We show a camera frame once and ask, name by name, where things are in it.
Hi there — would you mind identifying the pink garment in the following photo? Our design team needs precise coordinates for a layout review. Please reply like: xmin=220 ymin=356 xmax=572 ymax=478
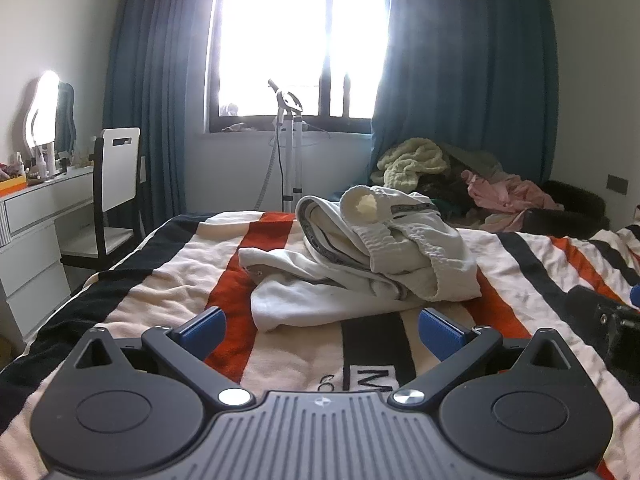
xmin=460 ymin=170 xmax=566 ymax=214

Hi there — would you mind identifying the white dressing desk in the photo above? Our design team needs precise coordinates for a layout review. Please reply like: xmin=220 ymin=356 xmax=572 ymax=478
xmin=0 ymin=165 xmax=97 ymax=357

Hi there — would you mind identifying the yellow-green knit garment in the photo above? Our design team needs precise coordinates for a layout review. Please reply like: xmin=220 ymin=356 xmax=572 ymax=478
xmin=376 ymin=137 xmax=452 ymax=194

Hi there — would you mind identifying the dark clothes pile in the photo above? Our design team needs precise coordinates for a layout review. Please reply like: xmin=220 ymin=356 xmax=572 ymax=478
xmin=415 ymin=142 xmax=503 ymax=222

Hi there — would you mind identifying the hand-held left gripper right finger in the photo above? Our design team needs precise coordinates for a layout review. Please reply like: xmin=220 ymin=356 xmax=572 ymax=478
xmin=392 ymin=307 xmax=578 ymax=409

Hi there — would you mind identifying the dark hanging cloth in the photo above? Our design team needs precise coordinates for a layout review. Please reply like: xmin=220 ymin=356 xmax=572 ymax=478
xmin=55 ymin=82 xmax=77 ymax=155

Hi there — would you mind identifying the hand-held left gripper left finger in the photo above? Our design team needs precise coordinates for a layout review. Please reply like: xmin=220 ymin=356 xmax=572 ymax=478
xmin=65 ymin=306 xmax=253 ymax=409

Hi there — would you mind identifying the blue window curtain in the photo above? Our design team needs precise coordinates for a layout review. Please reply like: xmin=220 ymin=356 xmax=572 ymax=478
xmin=102 ymin=0 xmax=236 ymax=222
xmin=369 ymin=0 xmax=559 ymax=192

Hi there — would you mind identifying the garment steamer stand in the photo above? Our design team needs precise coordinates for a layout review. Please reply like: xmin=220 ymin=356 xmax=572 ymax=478
xmin=255 ymin=79 xmax=307 ymax=214

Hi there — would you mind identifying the black armchair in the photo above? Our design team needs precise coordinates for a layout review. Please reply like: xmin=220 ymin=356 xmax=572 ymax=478
xmin=520 ymin=180 xmax=612 ymax=234

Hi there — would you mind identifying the white and black chair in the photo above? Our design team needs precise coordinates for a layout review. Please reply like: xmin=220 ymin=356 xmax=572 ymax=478
xmin=60 ymin=127 xmax=147 ymax=275

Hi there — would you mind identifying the orange box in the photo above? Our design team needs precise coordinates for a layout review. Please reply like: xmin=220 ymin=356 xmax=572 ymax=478
xmin=0 ymin=175 xmax=29 ymax=197

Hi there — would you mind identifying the striped cream blanket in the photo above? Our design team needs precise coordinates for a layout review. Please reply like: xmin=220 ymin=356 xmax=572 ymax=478
xmin=0 ymin=210 xmax=640 ymax=480

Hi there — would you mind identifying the black framed window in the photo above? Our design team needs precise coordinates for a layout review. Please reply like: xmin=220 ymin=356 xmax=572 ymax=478
xmin=202 ymin=0 xmax=401 ymax=134

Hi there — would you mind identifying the white track jacket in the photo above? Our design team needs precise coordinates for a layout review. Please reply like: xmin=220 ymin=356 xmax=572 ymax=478
xmin=238 ymin=185 xmax=483 ymax=334

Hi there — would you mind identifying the lit vanity mirror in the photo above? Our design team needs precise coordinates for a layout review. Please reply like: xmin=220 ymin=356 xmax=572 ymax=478
xmin=25 ymin=70 xmax=64 ymax=155

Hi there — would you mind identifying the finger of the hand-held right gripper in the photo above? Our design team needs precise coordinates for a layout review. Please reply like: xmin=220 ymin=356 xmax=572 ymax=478
xmin=567 ymin=285 xmax=628 ymax=322

